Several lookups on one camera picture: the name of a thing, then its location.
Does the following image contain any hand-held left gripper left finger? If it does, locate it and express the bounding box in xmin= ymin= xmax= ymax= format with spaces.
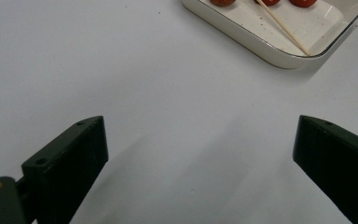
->
xmin=21 ymin=115 xmax=110 ymax=224

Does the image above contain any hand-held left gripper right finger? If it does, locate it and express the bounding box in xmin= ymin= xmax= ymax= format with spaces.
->
xmin=292 ymin=114 xmax=358 ymax=224

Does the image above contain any wooden skewer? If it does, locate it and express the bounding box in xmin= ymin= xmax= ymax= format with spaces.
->
xmin=255 ymin=0 xmax=311 ymax=57

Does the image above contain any white rectangular tray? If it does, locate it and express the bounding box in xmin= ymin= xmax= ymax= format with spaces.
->
xmin=181 ymin=0 xmax=358 ymax=70

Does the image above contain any red hawthorn fruit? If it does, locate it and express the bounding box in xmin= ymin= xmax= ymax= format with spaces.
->
xmin=210 ymin=0 xmax=238 ymax=8
xmin=287 ymin=0 xmax=318 ymax=9
xmin=254 ymin=0 xmax=282 ymax=7

